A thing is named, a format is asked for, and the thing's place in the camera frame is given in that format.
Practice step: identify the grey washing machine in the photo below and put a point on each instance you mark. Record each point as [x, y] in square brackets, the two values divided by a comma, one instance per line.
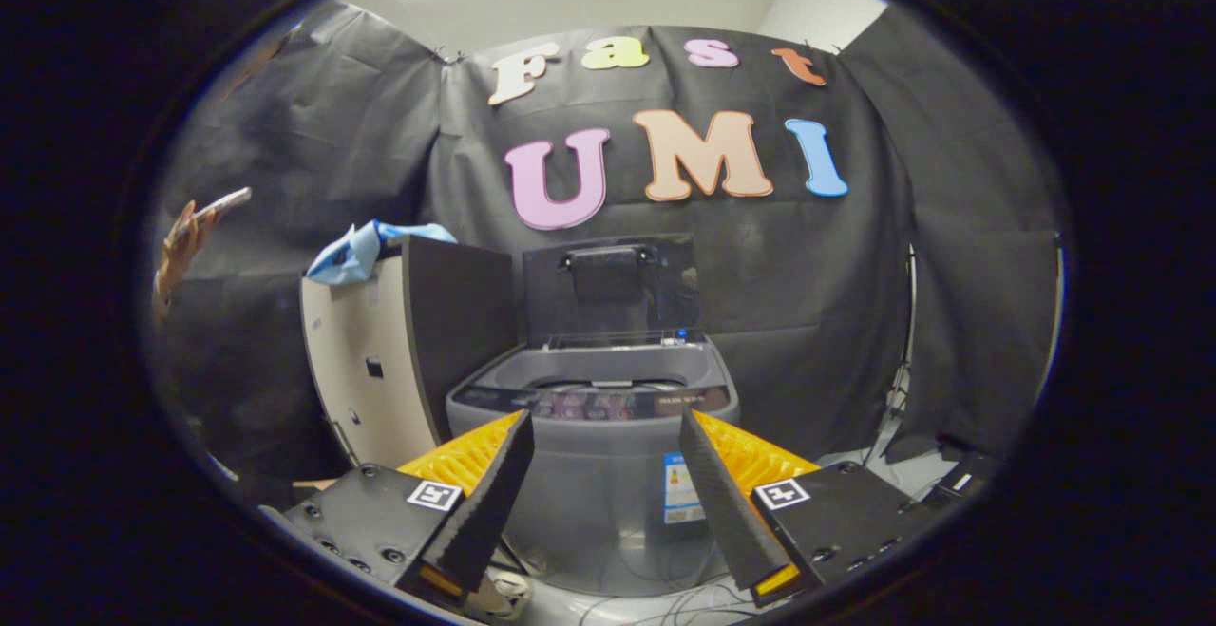
[598, 474]

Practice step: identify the beige cabinet with dark side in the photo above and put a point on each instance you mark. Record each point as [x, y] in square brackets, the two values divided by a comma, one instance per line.
[366, 379]

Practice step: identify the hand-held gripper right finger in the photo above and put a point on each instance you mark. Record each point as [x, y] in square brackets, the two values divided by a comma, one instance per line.
[727, 507]

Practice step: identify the light blue garment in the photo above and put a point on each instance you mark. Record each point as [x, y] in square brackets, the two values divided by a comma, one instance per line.
[347, 256]

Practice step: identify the black light stand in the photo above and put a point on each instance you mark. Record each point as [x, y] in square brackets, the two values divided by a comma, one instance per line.
[898, 379]

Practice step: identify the black box with white label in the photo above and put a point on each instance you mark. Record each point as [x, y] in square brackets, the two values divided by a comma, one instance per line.
[959, 480]

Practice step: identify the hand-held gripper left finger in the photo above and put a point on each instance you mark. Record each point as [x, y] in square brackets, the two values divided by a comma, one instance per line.
[484, 507]

